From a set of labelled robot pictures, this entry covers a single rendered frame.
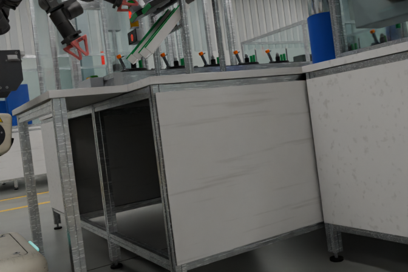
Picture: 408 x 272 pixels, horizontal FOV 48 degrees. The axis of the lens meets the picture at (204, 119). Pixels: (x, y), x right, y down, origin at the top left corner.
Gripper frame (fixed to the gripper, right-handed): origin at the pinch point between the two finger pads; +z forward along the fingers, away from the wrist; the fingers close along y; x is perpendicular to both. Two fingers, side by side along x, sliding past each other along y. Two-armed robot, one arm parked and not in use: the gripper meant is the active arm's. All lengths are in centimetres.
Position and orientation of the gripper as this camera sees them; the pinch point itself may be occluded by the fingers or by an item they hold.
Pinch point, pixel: (134, 6)
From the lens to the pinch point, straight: 225.6
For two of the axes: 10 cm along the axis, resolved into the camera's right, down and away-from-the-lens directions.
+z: 8.9, 3.3, 3.2
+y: -3.5, 0.4, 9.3
